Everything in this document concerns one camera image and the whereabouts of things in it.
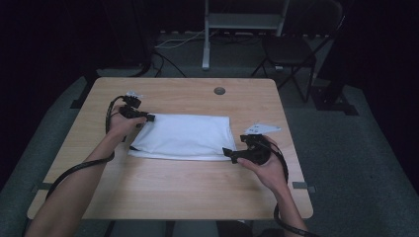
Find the grey metal stand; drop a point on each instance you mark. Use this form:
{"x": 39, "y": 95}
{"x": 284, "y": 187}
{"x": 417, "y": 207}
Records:
{"x": 206, "y": 49}

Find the black stand base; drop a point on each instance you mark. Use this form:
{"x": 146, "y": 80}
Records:
{"x": 332, "y": 102}

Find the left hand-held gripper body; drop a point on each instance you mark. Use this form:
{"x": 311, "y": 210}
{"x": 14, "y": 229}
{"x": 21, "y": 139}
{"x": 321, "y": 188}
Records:
{"x": 131, "y": 110}

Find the grey metal table bracket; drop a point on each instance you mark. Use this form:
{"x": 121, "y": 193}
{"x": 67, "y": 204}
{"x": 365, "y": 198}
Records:
{"x": 304, "y": 187}
{"x": 41, "y": 188}

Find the person's right hand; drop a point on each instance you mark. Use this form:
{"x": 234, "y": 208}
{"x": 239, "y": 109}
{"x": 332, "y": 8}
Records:
{"x": 275, "y": 171}

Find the person's left hand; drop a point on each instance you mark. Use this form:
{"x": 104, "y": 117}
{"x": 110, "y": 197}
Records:
{"x": 120, "y": 128}

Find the black folding chair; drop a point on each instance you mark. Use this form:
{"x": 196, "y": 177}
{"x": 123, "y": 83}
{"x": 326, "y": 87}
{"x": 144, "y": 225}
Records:
{"x": 286, "y": 49}

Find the black stand foot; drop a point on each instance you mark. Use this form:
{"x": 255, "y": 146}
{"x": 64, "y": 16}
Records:
{"x": 79, "y": 103}

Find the white printed tank top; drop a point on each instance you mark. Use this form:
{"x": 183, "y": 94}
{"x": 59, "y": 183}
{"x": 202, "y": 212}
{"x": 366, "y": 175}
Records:
{"x": 184, "y": 135}

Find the grey round table grommet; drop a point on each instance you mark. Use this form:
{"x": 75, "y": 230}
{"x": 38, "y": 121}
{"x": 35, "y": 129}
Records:
{"x": 219, "y": 91}

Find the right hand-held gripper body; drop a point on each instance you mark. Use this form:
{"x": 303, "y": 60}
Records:
{"x": 258, "y": 151}

